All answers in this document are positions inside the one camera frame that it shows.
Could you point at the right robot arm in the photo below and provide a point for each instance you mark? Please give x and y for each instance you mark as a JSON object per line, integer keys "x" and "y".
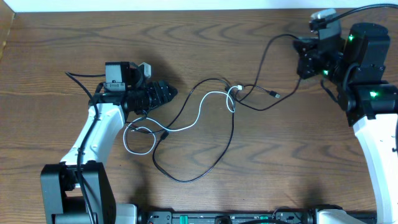
{"x": 355, "y": 66}

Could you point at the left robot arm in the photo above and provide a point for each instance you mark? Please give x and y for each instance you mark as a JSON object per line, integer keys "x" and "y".
{"x": 77, "y": 189}

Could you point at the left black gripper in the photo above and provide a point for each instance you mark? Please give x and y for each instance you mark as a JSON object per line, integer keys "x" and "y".
{"x": 158, "y": 99}

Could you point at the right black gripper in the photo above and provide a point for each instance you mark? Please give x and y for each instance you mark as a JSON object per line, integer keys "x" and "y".
{"x": 307, "y": 49}

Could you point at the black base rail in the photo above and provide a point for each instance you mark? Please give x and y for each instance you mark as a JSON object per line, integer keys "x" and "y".
{"x": 236, "y": 217}

